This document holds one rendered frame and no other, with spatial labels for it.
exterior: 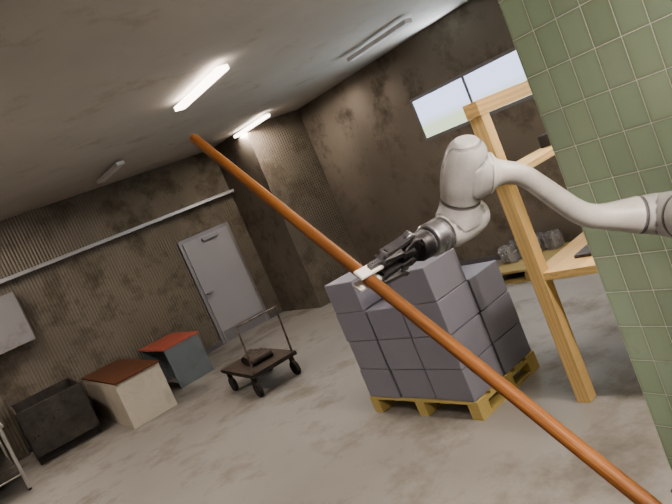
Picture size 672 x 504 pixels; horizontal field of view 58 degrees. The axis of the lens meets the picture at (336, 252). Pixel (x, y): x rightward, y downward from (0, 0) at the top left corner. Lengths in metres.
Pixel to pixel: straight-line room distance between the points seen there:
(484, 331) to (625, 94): 3.10
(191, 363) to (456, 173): 9.15
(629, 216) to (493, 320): 3.56
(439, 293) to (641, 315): 2.35
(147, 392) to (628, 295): 7.69
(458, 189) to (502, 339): 3.83
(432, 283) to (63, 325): 7.89
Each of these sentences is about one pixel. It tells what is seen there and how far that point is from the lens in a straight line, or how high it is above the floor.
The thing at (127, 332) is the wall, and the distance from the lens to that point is 11.63.
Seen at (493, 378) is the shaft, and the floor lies 1.71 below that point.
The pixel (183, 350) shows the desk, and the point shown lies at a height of 0.53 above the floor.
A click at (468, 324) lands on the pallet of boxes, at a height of 0.71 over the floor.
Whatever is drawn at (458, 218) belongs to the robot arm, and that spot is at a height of 1.98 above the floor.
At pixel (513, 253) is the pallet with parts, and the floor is 0.29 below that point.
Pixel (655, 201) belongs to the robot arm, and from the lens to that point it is 1.76.
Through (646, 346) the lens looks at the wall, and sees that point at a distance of 2.71.
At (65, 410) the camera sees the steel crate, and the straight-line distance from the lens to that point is 10.04.
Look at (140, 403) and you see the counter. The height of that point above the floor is 0.29.
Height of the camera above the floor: 2.20
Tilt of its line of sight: 7 degrees down
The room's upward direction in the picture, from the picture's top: 23 degrees counter-clockwise
